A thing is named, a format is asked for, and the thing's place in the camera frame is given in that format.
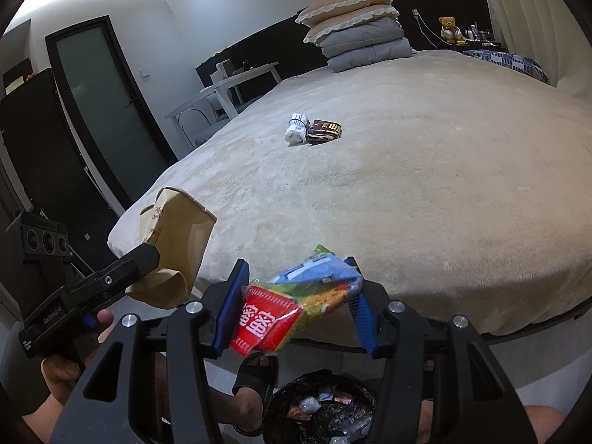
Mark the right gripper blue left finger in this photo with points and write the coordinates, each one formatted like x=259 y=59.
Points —
x=231 y=295

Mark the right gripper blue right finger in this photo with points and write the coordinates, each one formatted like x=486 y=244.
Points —
x=364 y=319

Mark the red yellow snack packet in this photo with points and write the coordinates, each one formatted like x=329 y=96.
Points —
x=272 y=314

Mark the beige paper bag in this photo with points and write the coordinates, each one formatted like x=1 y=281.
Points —
x=179 y=227

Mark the colourful cartoon plastic wrapper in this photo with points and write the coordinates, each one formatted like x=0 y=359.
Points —
x=323 y=266

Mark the black lined trash bin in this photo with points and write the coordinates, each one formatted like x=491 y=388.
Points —
x=320 y=407

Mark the person's bare left hand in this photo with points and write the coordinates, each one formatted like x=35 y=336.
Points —
x=60 y=374

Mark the black sandal left foot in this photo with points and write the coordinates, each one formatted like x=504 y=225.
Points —
x=254 y=386

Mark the black wardrobe cabinet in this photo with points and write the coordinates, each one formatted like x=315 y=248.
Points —
x=51 y=170

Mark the white wrapped tissue pack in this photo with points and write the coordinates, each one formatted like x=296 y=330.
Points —
x=297 y=129

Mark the dark brown snack wrapper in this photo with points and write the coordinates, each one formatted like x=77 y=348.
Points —
x=322 y=131

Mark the black frosted glass door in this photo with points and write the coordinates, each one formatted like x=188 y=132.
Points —
x=107 y=110

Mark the white side table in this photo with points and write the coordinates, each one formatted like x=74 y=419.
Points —
x=219 y=89

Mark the lower grey folded quilt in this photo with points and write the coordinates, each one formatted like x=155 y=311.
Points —
x=399 y=48

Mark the grey folded quilt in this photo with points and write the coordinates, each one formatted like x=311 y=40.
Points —
x=374 y=32
x=399 y=48

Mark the upper grey folded quilt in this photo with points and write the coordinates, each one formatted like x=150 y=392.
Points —
x=374 y=32

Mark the beige lace pillow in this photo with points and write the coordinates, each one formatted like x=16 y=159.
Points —
x=347 y=20
x=321 y=10

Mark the brown teddy bear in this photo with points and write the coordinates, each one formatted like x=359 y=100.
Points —
x=450 y=31

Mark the blue checkered cloth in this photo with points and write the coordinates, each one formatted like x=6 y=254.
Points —
x=512 y=61

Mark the top beige lace pillow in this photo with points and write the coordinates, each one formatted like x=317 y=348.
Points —
x=321 y=10

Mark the black headboard panel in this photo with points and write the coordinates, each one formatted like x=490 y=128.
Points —
x=282 y=42

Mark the cream window curtain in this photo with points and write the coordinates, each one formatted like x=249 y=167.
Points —
x=547 y=31

